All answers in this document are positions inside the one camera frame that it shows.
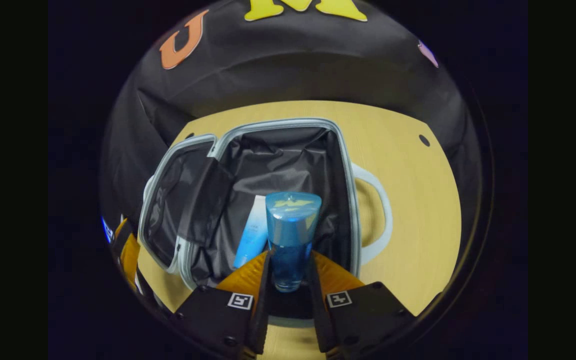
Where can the blue transparent bottle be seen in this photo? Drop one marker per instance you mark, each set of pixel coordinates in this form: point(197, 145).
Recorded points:
point(290, 235)

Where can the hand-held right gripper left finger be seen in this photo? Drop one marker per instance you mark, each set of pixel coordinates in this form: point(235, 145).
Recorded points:
point(264, 310)

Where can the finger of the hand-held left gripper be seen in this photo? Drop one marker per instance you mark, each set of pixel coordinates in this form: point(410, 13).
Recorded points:
point(129, 255)

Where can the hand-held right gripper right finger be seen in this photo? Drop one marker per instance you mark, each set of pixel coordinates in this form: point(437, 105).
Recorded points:
point(316, 310)

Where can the black backdrop cloth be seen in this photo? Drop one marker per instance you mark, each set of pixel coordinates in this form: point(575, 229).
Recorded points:
point(288, 65)

